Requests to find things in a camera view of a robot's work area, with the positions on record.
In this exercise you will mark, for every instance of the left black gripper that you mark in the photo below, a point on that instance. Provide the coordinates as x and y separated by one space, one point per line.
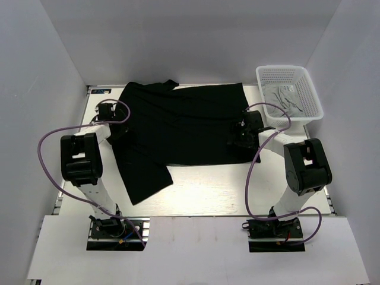
119 130

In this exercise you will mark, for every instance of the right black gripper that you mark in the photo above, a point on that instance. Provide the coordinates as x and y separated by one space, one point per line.
238 136

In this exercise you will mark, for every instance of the black t shirt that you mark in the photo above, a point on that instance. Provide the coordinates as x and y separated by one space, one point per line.
170 125

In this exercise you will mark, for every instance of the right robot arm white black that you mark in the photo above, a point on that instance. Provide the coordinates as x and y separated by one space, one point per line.
306 166

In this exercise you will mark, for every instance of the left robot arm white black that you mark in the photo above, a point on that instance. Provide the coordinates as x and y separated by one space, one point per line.
81 161

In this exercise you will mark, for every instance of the blue label sticker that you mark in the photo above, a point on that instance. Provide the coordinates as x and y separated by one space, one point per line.
101 91

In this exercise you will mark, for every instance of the grey t shirt in basket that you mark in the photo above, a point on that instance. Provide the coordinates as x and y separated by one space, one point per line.
285 97

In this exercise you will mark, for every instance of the white plastic basket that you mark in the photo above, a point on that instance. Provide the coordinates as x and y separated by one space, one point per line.
298 78

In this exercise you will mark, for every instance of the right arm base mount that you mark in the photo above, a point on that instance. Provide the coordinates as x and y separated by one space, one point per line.
274 236

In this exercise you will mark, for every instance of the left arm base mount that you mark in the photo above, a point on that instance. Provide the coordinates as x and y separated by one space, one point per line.
119 236

